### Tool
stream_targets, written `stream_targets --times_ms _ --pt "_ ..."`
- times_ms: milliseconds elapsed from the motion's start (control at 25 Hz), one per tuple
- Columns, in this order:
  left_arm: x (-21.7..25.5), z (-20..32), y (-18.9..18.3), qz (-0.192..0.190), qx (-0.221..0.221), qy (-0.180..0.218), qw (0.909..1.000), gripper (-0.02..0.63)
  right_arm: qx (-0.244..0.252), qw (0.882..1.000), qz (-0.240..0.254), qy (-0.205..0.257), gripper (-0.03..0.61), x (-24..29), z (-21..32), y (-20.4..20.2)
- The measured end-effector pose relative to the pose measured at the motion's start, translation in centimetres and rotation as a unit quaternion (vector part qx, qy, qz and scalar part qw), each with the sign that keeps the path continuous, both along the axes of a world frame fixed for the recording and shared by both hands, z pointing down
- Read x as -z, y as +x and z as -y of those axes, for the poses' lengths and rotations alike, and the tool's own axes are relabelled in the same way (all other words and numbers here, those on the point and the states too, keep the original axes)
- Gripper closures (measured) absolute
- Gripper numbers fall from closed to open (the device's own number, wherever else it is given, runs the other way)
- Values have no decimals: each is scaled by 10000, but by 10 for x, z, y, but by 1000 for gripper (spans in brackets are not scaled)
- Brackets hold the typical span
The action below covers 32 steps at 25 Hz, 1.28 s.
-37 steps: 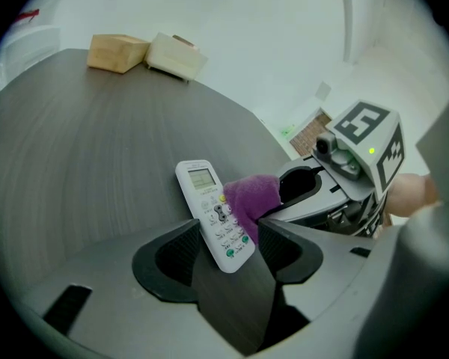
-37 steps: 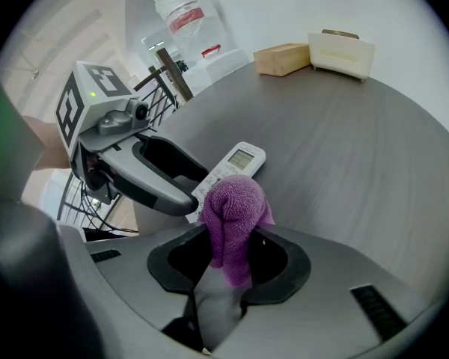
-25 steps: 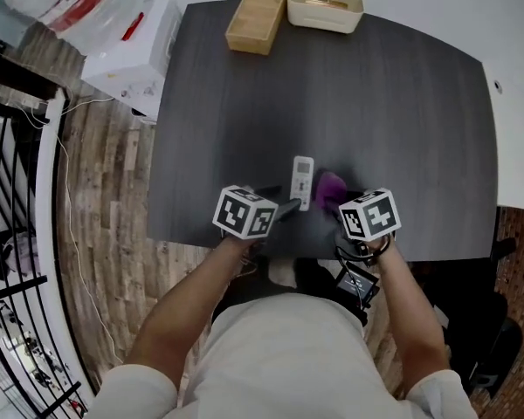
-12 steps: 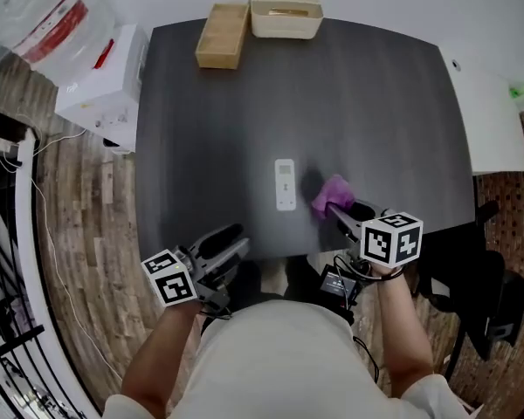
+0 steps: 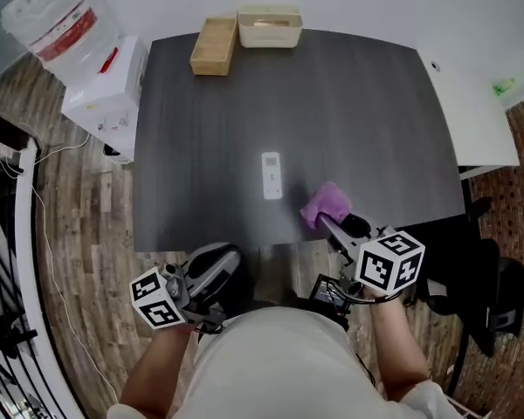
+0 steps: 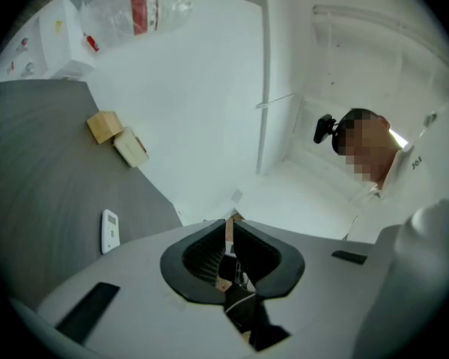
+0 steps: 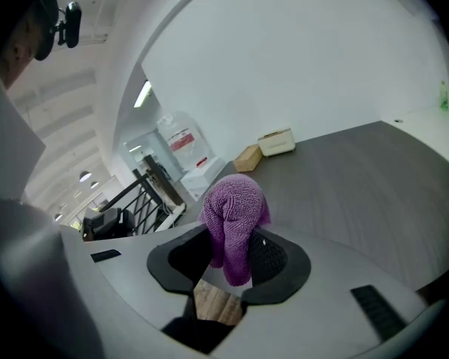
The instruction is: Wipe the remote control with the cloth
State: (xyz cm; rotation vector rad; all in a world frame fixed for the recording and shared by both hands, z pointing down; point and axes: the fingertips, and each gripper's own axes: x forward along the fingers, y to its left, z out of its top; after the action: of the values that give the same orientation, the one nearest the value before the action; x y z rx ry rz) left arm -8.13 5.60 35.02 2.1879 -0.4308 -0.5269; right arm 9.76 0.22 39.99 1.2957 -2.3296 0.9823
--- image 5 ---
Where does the white cable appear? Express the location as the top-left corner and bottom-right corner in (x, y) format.
(0, 122), (120, 405)

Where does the person's white shirt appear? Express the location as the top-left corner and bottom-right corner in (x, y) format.
(107, 306), (466, 419)

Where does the wooden tray box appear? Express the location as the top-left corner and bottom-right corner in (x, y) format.
(189, 17), (239, 77)

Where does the green object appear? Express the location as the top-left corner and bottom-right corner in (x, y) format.
(492, 78), (517, 98)

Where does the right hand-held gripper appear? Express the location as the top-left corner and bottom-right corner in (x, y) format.
(315, 213), (426, 307)

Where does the white remote control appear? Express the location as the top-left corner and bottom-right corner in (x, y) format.
(261, 150), (285, 201)

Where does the cream plastic storage box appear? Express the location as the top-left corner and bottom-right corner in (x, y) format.
(237, 3), (304, 50)

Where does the white water dispenser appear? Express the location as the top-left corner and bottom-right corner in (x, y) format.
(60, 35), (152, 164)

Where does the black metal railing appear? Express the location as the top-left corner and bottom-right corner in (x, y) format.
(0, 148), (78, 419)

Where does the purple cloth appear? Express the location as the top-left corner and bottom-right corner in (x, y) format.
(299, 181), (352, 230)

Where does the black office chair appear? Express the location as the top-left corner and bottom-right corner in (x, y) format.
(401, 196), (524, 396)

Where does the person's left forearm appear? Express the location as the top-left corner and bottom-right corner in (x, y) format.
(119, 320), (198, 409)

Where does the white desk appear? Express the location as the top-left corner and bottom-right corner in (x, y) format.
(412, 37), (524, 168)

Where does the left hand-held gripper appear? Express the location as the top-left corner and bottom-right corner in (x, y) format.
(129, 242), (242, 331)

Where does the person's right forearm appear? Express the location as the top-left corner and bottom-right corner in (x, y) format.
(369, 292), (432, 405)

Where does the black device with wires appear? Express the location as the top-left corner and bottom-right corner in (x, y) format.
(308, 273), (355, 322)

